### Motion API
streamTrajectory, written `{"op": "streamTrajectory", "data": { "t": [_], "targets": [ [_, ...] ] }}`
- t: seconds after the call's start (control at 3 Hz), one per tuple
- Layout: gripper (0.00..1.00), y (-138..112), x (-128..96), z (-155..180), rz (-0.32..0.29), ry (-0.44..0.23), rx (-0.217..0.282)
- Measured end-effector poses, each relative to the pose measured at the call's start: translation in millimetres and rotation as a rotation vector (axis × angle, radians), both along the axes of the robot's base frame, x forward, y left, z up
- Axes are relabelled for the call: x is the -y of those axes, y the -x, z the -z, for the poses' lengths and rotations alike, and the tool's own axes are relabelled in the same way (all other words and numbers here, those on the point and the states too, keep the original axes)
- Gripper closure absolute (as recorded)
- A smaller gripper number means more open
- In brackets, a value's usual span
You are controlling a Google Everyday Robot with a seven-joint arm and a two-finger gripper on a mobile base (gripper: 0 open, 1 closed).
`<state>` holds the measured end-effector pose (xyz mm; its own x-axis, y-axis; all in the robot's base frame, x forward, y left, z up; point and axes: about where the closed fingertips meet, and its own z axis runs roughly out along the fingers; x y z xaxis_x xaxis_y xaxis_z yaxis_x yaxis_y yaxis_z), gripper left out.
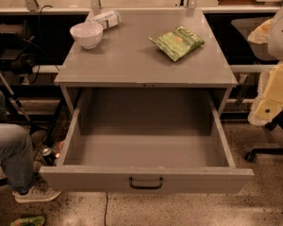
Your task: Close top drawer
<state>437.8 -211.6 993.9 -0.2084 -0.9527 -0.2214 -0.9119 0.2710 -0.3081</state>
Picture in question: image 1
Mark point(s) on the grey top drawer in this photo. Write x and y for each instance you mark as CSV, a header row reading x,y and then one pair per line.
x,y
175,134

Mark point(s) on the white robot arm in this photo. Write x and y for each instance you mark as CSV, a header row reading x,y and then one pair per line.
x,y
275,43

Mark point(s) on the green snack bag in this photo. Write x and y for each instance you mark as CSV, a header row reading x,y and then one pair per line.
x,y
178,43

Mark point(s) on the white ceramic bowl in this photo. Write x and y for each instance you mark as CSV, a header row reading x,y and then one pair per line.
x,y
88,35

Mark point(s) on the grey sneaker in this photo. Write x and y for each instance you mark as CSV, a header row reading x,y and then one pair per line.
x,y
40,192

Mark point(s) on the person's leg in jeans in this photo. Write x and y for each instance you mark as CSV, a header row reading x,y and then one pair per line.
x,y
16,153

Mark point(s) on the black equipment on left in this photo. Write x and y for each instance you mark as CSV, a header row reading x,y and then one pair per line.
x,y
14,42

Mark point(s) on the green object on floor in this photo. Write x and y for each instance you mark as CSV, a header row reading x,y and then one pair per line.
x,y
31,221

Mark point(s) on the black drawer handle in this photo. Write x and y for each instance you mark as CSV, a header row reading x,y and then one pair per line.
x,y
146,184

